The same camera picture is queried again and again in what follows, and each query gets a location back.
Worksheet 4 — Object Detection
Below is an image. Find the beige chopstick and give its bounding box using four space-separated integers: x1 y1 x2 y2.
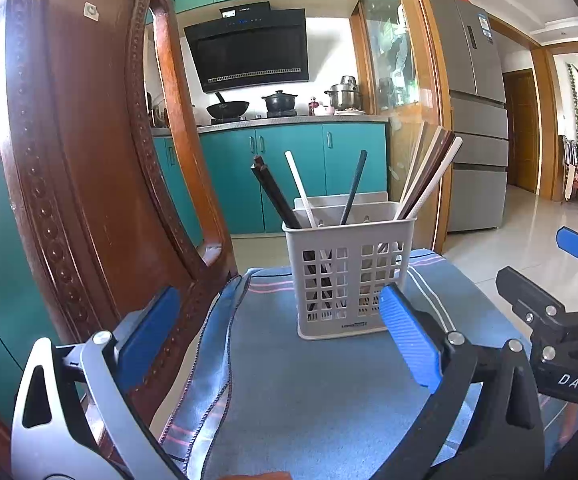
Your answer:
398 122 438 211

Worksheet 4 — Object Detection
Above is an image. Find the black wok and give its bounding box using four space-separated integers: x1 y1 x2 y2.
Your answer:
205 91 251 120

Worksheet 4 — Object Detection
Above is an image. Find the person's right hand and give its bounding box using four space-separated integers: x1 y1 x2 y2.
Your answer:
558 399 578 452

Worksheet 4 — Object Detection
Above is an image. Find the black gas stove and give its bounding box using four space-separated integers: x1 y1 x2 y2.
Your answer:
210 110 300 125

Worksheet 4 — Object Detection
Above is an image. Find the green ivy garland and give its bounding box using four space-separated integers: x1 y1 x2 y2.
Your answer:
568 62 578 161

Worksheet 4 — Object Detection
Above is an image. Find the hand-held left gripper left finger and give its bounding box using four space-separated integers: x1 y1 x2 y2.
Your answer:
10 286 190 480

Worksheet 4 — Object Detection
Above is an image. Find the blue striped cloth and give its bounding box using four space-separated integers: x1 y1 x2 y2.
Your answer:
156 247 570 480

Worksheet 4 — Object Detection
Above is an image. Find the dark brown chopstick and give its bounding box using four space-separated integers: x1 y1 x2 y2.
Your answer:
401 131 456 216

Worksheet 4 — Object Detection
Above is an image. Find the etched glass sliding door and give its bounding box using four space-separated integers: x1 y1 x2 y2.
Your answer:
351 0 452 256

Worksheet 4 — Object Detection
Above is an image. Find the carved wooden chair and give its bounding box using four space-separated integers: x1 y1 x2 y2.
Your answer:
0 0 240 461

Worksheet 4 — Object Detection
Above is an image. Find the black range hood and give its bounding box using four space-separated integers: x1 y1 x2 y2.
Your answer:
183 1 311 94

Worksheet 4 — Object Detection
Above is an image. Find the white chopstick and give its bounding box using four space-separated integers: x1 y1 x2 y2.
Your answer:
284 150 318 228

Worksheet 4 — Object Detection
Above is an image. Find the grey kitchen countertop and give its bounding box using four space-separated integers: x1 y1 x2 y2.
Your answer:
151 114 390 136

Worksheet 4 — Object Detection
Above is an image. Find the stainless steel pot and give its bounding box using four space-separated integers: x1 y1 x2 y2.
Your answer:
324 75 361 111

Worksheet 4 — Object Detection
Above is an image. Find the brown wooden door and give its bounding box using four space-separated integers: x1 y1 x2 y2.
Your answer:
501 70 540 193

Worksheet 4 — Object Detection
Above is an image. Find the grey refrigerator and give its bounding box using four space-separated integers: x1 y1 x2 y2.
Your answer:
426 0 510 233

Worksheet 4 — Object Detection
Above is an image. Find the black cooking pot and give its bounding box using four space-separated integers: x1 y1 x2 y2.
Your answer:
261 90 298 113

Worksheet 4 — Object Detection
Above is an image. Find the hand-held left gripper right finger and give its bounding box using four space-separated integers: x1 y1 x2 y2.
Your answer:
371 284 550 480

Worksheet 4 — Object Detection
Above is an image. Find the white plastic utensil holder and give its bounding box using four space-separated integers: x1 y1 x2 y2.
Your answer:
281 195 416 341

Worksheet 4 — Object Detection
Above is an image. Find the teal lower kitchen cabinet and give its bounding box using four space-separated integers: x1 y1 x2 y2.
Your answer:
0 122 389 376

